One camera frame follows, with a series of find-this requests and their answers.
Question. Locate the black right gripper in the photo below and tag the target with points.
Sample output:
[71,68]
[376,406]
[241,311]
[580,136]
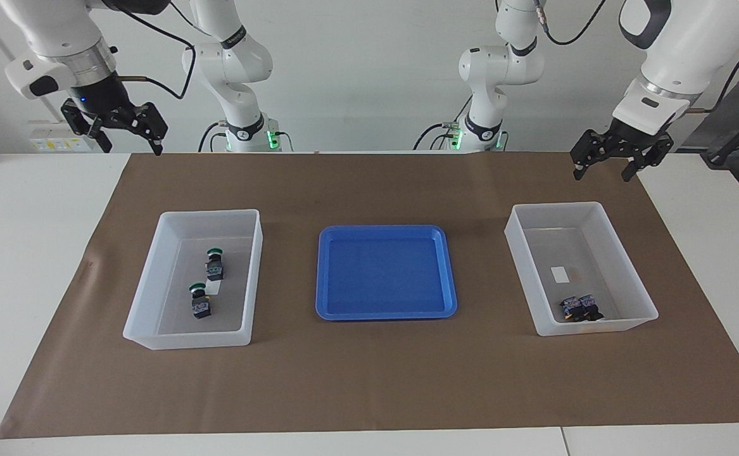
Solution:
[100,95]

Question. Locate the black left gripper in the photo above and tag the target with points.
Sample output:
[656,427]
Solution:
[635,140]

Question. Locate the yellow push button switch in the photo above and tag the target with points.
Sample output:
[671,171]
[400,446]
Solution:
[572,308]
[592,307]

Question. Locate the green push button switch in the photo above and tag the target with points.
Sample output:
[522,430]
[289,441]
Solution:
[201,307]
[214,269]

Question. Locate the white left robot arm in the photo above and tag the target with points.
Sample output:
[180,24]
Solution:
[502,63]

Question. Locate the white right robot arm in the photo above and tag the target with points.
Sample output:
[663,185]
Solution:
[230,57]

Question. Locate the black tripod stand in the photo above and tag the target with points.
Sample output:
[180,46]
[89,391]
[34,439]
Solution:
[733,142]

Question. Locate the translucent white plastic box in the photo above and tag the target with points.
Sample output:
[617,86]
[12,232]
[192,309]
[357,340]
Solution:
[629,278]
[147,316]

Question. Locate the white rectangular label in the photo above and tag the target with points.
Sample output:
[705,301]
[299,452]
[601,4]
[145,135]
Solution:
[560,274]
[216,288]

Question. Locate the blue plastic tray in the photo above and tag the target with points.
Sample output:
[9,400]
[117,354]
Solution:
[382,278]

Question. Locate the brown paper mat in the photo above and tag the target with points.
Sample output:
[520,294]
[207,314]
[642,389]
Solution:
[369,380]

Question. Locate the white wall socket box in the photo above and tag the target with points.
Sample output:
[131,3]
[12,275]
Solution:
[49,140]

